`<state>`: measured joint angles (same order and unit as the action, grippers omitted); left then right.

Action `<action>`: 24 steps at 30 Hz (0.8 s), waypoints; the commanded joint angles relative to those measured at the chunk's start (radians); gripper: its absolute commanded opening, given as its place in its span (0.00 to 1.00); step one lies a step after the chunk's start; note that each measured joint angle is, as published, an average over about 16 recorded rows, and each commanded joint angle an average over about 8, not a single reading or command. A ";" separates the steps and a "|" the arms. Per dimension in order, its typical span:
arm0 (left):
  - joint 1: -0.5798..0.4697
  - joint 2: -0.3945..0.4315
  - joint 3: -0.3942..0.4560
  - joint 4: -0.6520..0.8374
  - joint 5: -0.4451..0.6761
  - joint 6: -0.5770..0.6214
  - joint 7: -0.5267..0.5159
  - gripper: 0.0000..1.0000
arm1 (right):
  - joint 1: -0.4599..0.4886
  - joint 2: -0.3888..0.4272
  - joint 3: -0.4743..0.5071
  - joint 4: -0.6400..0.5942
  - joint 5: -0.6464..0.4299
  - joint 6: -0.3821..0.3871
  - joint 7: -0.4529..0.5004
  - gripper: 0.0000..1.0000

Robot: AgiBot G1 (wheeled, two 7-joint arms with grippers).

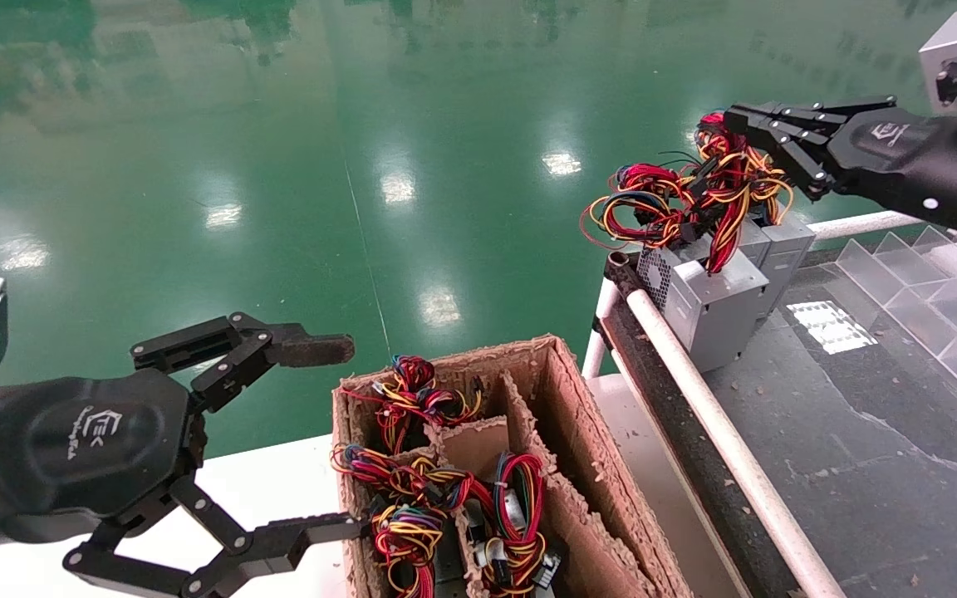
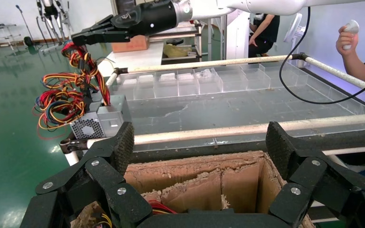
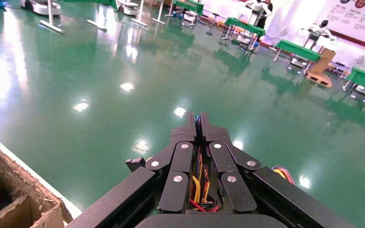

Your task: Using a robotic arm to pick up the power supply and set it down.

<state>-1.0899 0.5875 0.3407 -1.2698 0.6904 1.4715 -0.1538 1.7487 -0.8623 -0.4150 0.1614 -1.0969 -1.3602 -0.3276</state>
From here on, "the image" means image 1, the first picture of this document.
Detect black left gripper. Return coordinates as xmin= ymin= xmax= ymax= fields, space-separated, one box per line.
xmin=0 ymin=312 xmax=363 ymax=598

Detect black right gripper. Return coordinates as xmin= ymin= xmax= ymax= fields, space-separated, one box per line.
xmin=724 ymin=96 xmax=957 ymax=247

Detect grey power supply with wires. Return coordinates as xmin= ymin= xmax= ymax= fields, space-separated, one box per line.
xmin=757 ymin=198 xmax=817 ymax=321
xmin=663 ymin=112 xmax=797 ymax=373
xmin=611 ymin=162 xmax=776 ymax=271

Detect grey power supply vented side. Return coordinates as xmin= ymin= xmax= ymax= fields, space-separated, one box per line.
xmin=582 ymin=187 xmax=716 ymax=310

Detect clear acrylic divider tray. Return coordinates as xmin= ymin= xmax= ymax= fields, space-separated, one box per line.
xmin=836 ymin=226 xmax=957 ymax=420

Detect black pipe joint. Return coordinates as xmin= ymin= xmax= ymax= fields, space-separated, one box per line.
xmin=607 ymin=252 xmax=654 ymax=312

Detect short white pipe leg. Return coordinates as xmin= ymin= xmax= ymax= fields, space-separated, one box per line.
xmin=581 ymin=278 xmax=619 ymax=379

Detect brown cardboard divider box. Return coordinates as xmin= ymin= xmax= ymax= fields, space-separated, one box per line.
xmin=331 ymin=335 xmax=695 ymax=598

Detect black conveyor belt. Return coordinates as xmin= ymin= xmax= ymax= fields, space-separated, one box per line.
xmin=603 ymin=249 xmax=957 ymax=598

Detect wire bundle box front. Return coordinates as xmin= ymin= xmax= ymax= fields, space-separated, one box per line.
xmin=331 ymin=444 xmax=475 ymax=512

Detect wire bundle box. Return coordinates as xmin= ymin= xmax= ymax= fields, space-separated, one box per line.
xmin=341 ymin=355 xmax=483 ymax=453
xmin=331 ymin=444 xmax=475 ymax=512

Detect wire bundle box rear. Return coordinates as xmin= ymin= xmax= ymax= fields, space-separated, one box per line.
xmin=341 ymin=355 xmax=483 ymax=453

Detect power supply with coloured wires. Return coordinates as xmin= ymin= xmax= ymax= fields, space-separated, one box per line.
xmin=371 ymin=502 xmax=446 ymax=598
xmin=458 ymin=453 xmax=562 ymax=598

